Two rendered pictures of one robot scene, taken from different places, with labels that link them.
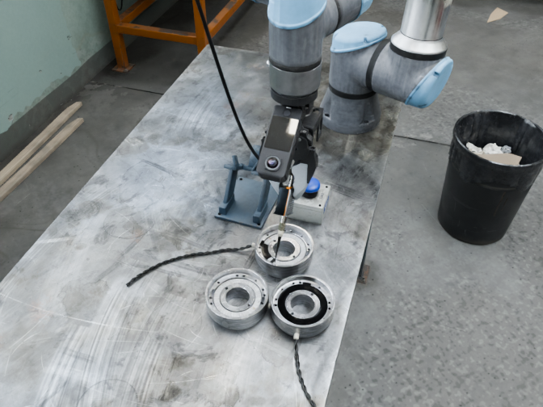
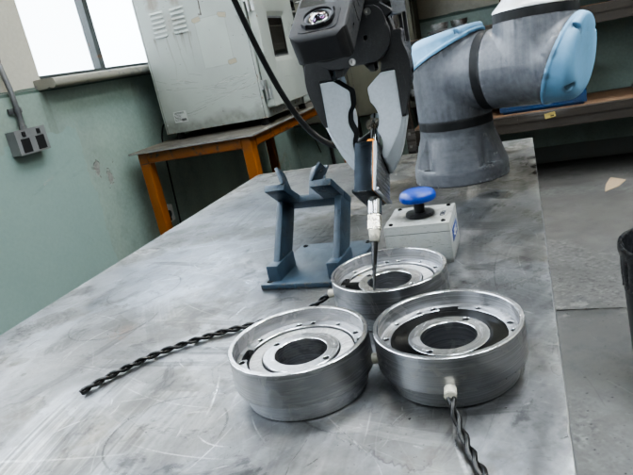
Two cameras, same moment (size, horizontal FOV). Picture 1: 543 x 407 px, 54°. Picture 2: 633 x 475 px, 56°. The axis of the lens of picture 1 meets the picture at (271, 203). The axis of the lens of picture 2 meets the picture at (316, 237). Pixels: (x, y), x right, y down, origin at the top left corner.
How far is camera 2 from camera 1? 0.53 m
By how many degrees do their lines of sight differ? 27
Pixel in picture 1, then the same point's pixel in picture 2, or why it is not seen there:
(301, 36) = not seen: outside the picture
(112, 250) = (73, 356)
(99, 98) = not seen: hidden behind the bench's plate
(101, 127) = not seen: hidden behind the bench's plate
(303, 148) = (379, 29)
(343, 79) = (438, 101)
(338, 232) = (491, 263)
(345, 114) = (454, 155)
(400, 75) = (521, 48)
